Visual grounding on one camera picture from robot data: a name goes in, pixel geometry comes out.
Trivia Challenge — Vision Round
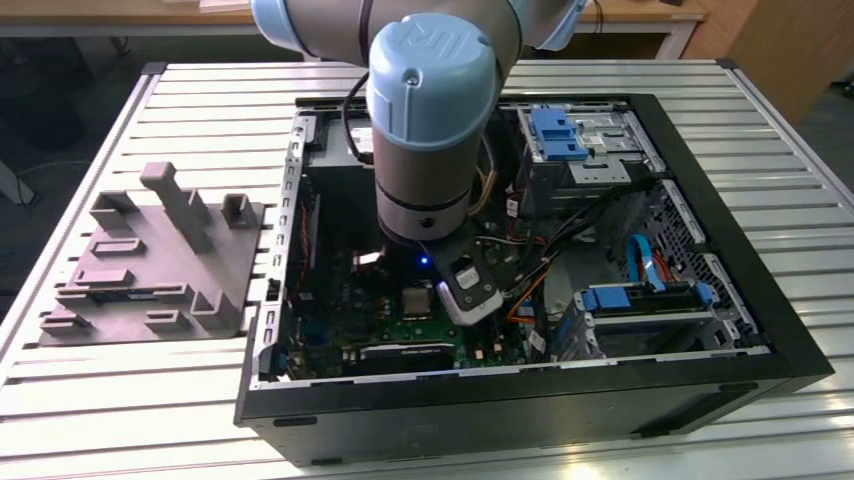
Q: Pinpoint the green motherboard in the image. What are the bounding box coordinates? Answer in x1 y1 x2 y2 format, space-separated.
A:
283 232 535 379

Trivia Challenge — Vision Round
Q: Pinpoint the black graphics card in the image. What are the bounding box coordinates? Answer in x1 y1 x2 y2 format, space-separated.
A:
343 342 462 376

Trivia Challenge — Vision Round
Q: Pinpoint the grey power supply unit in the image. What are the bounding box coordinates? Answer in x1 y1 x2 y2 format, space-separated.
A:
303 117 380 236

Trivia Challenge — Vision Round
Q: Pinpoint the hard disk in blue carrier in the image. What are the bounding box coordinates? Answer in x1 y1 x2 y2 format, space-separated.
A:
579 283 715 316

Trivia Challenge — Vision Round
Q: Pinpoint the black open PC case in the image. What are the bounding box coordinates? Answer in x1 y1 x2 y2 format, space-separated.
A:
232 92 837 467

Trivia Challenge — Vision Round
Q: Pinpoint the silver metal drive cage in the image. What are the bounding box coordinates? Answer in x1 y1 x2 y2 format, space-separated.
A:
517 107 669 216

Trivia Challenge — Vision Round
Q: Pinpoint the blue plastic drive latch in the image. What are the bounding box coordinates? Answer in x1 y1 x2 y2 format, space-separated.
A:
531 108 589 162

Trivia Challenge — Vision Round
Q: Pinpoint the grey parts rack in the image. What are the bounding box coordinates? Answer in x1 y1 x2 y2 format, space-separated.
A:
37 162 279 349

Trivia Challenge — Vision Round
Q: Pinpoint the green loose RAM stick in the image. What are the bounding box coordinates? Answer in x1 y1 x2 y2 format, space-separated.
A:
90 288 162 304

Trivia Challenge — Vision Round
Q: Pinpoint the silver metal disk bay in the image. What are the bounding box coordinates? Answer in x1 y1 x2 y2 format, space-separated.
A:
553 307 742 360

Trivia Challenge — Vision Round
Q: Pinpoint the wooden cabinet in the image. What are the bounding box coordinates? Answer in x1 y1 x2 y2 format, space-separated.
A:
686 0 854 124

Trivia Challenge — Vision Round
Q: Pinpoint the white wire bundle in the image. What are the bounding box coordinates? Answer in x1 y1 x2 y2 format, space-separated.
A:
477 233 542 249

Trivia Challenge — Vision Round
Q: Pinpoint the orange wire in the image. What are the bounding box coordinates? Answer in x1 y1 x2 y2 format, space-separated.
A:
505 294 537 327

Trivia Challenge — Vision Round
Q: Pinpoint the yellow wire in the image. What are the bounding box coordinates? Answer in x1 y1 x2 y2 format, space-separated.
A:
466 167 501 216

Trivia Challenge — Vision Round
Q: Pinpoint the black wire bundle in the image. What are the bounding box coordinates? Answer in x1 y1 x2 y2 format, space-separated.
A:
503 184 629 296

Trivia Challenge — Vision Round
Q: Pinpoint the thick black camera cable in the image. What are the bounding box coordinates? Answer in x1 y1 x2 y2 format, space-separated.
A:
340 72 376 166

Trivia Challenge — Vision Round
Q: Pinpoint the light blue flat wire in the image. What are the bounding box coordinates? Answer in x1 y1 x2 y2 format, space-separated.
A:
626 233 669 294

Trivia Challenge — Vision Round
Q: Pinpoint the red flat wire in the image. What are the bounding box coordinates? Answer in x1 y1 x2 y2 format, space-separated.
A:
654 251 683 282

